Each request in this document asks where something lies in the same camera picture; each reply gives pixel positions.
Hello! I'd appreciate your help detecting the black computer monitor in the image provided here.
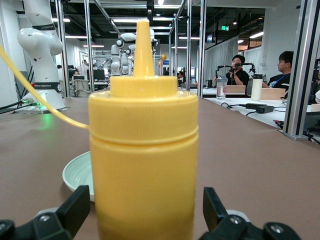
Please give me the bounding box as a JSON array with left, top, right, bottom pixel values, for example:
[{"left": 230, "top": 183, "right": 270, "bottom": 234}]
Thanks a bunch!
[{"left": 92, "top": 69, "right": 106, "bottom": 81}]

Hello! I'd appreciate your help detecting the black cable with metal plug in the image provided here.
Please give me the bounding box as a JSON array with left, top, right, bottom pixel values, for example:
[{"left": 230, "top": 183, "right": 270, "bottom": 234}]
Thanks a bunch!
[{"left": 0, "top": 97, "right": 42, "bottom": 112}]

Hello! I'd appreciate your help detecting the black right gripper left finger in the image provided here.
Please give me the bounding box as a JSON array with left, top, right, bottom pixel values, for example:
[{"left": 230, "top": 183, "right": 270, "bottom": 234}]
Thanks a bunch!
[{"left": 32, "top": 184, "right": 91, "bottom": 240}]

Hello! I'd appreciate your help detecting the clear water bottle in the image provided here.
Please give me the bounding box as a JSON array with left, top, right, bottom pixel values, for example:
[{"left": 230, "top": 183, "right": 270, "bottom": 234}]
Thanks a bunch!
[{"left": 215, "top": 75, "right": 229, "bottom": 101}]

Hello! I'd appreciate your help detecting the aluminium frame post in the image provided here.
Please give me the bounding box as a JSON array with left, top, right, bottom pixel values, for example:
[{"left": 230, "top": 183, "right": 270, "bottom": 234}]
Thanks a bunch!
[
  {"left": 197, "top": 0, "right": 207, "bottom": 98},
  {"left": 84, "top": 0, "right": 95, "bottom": 93},
  {"left": 55, "top": 0, "right": 71, "bottom": 99},
  {"left": 186, "top": 0, "right": 193, "bottom": 98}
]

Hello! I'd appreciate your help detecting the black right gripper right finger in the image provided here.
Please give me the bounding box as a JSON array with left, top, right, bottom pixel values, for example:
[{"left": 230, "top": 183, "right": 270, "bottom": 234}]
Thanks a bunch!
[{"left": 199, "top": 186, "right": 251, "bottom": 240}]

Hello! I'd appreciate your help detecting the cardboard box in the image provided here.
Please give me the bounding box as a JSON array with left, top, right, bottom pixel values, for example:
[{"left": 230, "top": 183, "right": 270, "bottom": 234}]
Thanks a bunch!
[
  {"left": 259, "top": 87, "right": 287, "bottom": 101},
  {"left": 225, "top": 84, "right": 247, "bottom": 95}
]

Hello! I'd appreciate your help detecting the black power adapter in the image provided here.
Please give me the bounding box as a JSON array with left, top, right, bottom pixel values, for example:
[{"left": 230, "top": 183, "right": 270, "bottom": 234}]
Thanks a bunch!
[{"left": 245, "top": 102, "right": 275, "bottom": 114}]

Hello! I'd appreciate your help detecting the pale green plate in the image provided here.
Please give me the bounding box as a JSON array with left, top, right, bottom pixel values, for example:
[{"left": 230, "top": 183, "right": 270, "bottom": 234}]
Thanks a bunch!
[{"left": 62, "top": 150, "right": 95, "bottom": 203}]

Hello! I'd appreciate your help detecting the grey office chair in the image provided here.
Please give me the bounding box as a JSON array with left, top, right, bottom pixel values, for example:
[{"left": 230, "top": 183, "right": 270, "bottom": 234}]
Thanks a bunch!
[{"left": 73, "top": 79, "right": 92, "bottom": 98}]

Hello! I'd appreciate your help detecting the aluminium camera mast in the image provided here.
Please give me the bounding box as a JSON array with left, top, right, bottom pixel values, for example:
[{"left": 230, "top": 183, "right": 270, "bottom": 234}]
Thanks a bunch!
[{"left": 278, "top": 0, "right": 320, "bottom": 142}]

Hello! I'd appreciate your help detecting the white curtain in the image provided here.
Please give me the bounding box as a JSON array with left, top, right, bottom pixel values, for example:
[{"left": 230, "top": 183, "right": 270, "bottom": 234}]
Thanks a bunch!
[{"left": 204, "top": 36, "right": 240, "bottom": 83}]

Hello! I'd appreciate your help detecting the yellow squeeze bottle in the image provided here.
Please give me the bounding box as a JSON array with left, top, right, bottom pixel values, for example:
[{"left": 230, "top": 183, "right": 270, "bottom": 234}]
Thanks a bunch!
[{"left": 0, "top": 20, "right": 200, "bottom": 240}]

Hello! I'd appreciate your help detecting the person with glasses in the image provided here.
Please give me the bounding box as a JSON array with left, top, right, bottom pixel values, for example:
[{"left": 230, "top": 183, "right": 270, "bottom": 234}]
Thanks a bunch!
[{"left": 266, "top": 50, "right": 295, "bottom": 89}]

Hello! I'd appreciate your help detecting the person in black shirt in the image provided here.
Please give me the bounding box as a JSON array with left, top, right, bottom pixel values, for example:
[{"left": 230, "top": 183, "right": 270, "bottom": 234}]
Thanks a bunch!
[{"left": 213, "top": 54, "right": 250, "bottom": 89}]

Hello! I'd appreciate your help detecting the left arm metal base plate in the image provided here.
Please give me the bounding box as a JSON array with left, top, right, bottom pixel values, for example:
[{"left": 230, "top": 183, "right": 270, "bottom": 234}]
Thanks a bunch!
[{"left": 13, "top": 106, "right": 71, "bottom": 115}]

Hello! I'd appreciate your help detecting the white thermos flask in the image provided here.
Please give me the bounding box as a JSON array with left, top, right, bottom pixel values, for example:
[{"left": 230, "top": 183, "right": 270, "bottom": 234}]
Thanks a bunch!
[{"left": 250, "top": 73, "right": 264, "bottom": 102}]

